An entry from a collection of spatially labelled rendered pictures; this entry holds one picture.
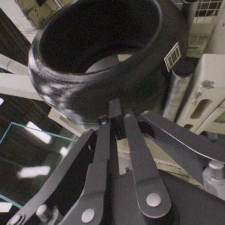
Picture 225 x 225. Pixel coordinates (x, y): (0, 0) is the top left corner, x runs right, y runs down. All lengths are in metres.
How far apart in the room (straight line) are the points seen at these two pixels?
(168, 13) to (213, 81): 0.25
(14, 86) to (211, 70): 1.15
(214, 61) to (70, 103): 0.35
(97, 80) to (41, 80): 0.17
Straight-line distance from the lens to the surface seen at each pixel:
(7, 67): 1.76
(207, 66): 0.37
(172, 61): 0.39
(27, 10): 0.96
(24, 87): 1.15
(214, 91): 0.36
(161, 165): 0.96
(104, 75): 0.35
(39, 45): 0.56
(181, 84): 0.37
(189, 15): 0.59
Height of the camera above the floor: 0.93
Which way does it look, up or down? 19 degrees up
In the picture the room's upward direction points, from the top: 80 degrees counter-clockwise
